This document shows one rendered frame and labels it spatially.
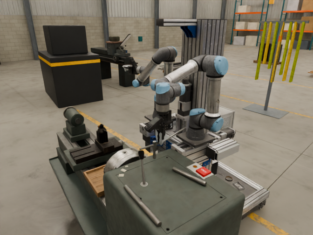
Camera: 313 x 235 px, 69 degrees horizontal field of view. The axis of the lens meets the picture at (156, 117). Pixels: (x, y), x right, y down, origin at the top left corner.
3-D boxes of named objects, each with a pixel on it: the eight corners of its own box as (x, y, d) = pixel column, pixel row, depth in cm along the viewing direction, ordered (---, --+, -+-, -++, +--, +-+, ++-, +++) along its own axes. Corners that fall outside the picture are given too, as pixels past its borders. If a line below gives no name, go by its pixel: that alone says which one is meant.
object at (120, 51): (90, 77, 910) (85, 32, 846) (110, 74, 967) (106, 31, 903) (123, 88, 754) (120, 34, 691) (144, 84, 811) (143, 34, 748)
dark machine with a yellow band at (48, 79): (104, 100, 642) (97, 25, 568) (58, 108, 579) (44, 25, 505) (84, 86, 781) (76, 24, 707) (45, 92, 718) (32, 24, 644)
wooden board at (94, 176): (141, 179, 180) (141, 175, 179) (98, 197, 161) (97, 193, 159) (124, 162, 203) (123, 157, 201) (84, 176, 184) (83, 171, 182)
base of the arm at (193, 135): (195, 130, 193) (196, 120, 189) (209, 137, 182) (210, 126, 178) (182, 134, 185) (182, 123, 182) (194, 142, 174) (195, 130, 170)
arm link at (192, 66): (197, 50, 163) (147, 78, 138) (210, 51, 155) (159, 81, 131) (199, 65, 169) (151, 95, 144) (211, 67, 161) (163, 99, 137)
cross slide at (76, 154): (123, 149, 211) (122, 144, 209) (76, 164, 188) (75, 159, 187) (114, 141, 225) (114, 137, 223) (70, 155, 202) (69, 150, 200)
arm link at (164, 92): (173, 83, 122) (162, 86, 117) (173, 102, 127) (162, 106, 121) (163, 80, 128) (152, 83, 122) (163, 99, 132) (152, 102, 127)
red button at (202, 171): (211, 174, 123) (211, 171, 122) (203, 178, 120) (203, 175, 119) (203, 169, 128) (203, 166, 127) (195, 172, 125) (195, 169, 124)
